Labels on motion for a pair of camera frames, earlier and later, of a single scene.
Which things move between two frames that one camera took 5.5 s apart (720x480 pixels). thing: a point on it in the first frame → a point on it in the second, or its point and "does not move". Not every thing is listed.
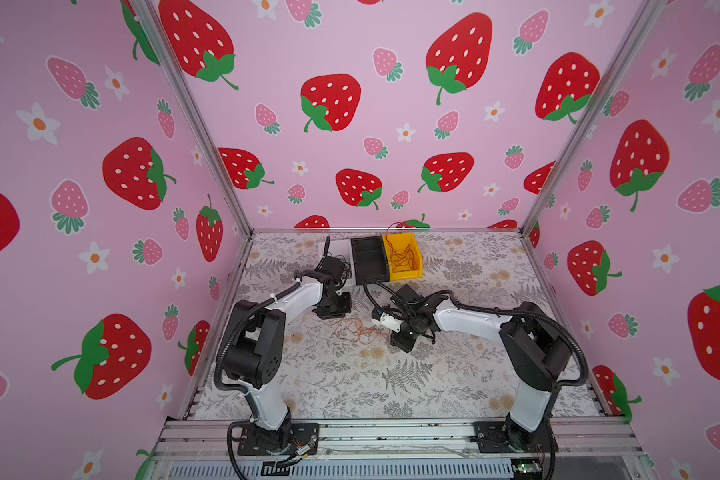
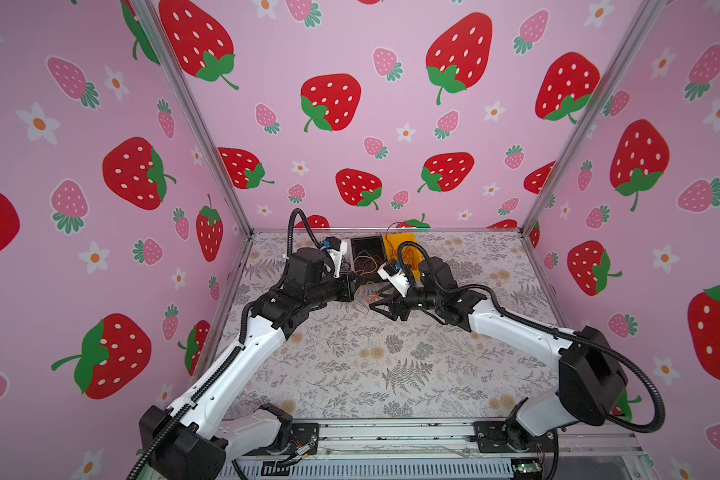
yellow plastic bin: (404, 257) does not move
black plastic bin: (370, 260) does not move
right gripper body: (402, 338) → (417, 299)
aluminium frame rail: (194, 438) does not move
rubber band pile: (353, 328) → (367, 292)
